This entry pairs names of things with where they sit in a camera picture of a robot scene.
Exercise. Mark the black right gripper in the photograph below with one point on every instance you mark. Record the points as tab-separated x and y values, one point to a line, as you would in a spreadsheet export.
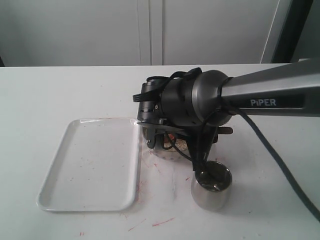
146	111

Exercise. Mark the brown wooden spoon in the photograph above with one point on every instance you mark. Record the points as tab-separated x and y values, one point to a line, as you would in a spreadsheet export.
225	130

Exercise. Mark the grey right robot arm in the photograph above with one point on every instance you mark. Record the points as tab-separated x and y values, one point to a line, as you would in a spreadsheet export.
188	99

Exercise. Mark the steel bowl with rice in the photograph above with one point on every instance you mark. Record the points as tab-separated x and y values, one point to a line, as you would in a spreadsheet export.
180	151

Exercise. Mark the stainless steel cup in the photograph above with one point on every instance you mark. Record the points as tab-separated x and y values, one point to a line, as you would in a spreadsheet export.
211	188

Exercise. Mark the white rectangular plastic tray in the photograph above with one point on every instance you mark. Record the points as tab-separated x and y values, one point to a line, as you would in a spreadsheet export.
95	168

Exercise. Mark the white cabinet behind table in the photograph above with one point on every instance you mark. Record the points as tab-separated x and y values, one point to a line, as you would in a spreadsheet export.
139	32

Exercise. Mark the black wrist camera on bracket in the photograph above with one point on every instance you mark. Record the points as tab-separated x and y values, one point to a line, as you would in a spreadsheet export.
160	132

